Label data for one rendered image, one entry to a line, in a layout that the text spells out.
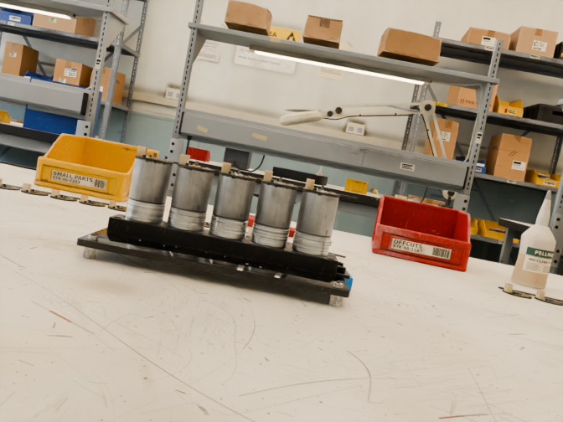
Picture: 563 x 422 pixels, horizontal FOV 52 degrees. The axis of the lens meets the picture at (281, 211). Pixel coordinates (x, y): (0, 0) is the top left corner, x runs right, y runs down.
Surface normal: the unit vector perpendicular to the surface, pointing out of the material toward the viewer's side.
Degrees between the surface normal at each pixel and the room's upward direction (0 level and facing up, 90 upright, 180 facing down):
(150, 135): 90
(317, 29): 86
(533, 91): 90
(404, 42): 89
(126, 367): 0
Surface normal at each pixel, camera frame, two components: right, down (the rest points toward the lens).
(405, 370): 0.19, -0.98
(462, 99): -0.04, 0.07
